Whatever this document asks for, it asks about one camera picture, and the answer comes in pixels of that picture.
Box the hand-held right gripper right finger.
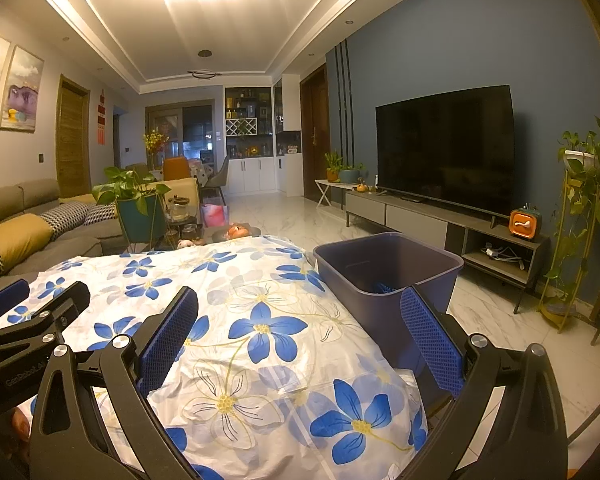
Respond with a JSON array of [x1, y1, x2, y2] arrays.
[[399, 286, 568, 480]]

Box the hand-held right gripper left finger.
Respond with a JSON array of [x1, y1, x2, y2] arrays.
[[28, 286, 201, 480]]

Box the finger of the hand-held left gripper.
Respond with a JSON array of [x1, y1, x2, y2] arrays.
[[0, 279, 31, 333], [27, 281, 91, 333]]

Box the blue-grey plastic bin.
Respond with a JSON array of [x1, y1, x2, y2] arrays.
[[313, 232, 465, 413]]

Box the yellow cushion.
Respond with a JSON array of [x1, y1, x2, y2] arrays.
[[0, 213, 54, 261]]

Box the grey sofa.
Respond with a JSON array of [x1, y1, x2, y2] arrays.
[[0, 178, 201, 291]]

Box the green plant in teal pot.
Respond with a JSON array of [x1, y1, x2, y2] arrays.
[[92, 166, 173, 253]]

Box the dark coffee table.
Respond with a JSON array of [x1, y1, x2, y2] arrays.
[[167, 217, 263, 251]]

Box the blue floral tablecloth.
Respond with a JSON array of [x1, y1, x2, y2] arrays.
[[0, 235, 428, 480]]

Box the grey television cabinet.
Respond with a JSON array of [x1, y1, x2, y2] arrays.
[[345, 189, 551, 313]]

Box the glass jar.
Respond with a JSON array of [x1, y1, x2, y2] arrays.
[[167, 195, 191, 223]]

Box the pink gift bag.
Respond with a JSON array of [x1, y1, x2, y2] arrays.
[[200, 203, 229, 228]]

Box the small orange clock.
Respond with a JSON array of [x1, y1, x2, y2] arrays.
[[509, 203, 542, 241]]

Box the light wooden door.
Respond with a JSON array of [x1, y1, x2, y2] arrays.
[[56, 74, 91, 198]]

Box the orange chair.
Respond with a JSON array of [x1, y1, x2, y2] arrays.
[[162, 156, 188, 181]]

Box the grey dining chair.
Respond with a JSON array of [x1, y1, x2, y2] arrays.
[[207, 154, 231, 196]]

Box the white display cabinet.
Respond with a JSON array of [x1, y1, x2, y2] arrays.
[[224, 74, 303, 196]]

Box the plant in blue pot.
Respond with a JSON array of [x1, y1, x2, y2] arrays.
[[337, 162, 365, 184]]

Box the white side table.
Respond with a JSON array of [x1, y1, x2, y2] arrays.
[[314, 178, 355, 207]]

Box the yellow flowers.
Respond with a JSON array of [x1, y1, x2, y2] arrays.
[[142, 130, 171, 153]]

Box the black television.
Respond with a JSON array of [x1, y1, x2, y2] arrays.
[[375, 85, 516, 221]]

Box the purple painting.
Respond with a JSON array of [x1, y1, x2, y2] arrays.
[[0, 46, 45, 132]]

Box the glass sliding door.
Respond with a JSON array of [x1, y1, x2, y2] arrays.
[[144, 100, 215, 171]]

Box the trailing plant on gold stand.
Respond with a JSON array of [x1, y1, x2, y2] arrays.
[[537, 117, 600, 333]]

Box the dark wooden door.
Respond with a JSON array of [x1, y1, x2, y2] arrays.
[[300, 63, 331, 201]]

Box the red wall hangings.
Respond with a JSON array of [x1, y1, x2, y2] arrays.
[[97, 87, 108, 146]]

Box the black wall strips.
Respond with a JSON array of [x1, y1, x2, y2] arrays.
[[334, 42, 353, 166]]

